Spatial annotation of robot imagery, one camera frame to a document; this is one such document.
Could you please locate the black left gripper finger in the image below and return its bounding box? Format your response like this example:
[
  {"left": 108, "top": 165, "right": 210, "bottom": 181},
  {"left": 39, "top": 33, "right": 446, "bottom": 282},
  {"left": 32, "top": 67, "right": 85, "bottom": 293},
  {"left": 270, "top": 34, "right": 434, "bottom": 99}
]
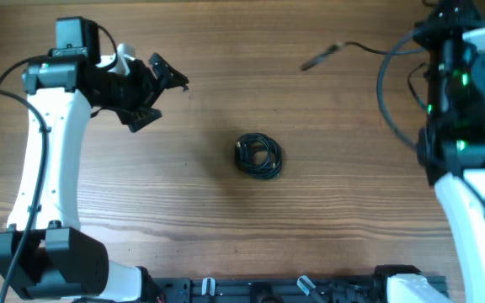
[
  {"left": 118, "top": 108, "right": 163, "bottom": 133},
  {"left": 149, "top": 53, "right": 189, "bottom": 92}
]

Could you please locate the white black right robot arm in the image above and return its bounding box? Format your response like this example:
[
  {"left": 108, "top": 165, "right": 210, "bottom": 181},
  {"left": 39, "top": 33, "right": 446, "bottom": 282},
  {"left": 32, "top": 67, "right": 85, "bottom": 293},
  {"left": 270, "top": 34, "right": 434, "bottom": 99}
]
[{"left": 406, "top": 1, "right": 485, "bottom": 302}]

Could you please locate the black cable bundle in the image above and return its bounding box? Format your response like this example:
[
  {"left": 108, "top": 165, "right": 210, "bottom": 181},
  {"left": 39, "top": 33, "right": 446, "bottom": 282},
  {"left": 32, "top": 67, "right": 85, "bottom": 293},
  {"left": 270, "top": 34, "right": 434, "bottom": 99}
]
[{"left": 233, "top": 132, "right": 284, "bottom": 181}]

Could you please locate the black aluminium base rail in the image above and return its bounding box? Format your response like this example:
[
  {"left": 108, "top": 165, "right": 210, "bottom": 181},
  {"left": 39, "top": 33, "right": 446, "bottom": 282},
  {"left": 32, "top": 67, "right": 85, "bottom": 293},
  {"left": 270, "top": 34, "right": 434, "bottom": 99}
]
[{"left": 152, "top": 275, "right": 389, "bottom": 303}]

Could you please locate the black usb cable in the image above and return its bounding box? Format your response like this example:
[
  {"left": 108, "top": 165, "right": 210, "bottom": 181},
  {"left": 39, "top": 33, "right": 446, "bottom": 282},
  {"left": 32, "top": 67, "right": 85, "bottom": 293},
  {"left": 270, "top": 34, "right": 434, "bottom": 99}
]
[{"left": 300, "top": 40, "right": 427, "bottom": 72}]

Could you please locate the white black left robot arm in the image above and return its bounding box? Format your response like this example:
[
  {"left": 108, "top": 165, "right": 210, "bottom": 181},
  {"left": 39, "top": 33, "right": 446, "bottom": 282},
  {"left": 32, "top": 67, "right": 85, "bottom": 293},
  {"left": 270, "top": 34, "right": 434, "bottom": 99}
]
[{"left": 0, "top": 16, "right": 189, "bottom": 302}]

